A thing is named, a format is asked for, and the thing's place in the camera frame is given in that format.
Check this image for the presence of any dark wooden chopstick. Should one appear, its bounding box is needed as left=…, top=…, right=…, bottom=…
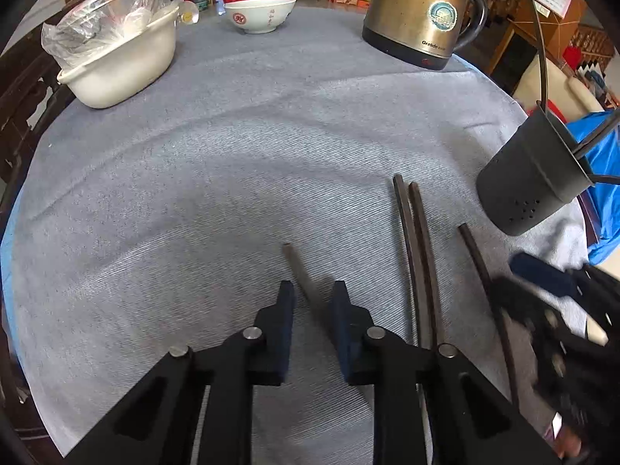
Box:
left=570, top=106, right=620, bottom=153
left=409, top=182, right=443, bottom=348
left=572, top=108, right=620, bottom=160
left=282, top=243, right=319, bottom=307
left=393, top=173, right=433, bottom=350
left=458, top=222, right=520, bottom=409
left=589, top=174, right=620, bottom=186
left=527, top=0, right=549, bottom=114

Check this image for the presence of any grey perforated utensil holder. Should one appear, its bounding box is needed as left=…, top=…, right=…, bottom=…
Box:
left=476, top=106, right=593, bottom=236

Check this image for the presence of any blue plastic bag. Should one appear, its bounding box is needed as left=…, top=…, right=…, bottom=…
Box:
left=565, top=109, right=620, bottom=268

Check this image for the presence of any grey table cloth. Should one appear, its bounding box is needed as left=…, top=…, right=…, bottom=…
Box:
left=2, top=7, right=587, bottom=453

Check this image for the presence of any cream sofa armchair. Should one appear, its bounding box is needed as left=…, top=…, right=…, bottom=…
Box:
left=512, top=59, right=604, bottom=122

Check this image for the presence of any bronze electric kettle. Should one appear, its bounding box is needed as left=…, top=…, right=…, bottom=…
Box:
left=362, top=0, right=487, bottom=71

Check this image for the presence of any white basin with plastic bag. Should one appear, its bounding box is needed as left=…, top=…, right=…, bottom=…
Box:
left=41, top=0, right=180, bottom=109

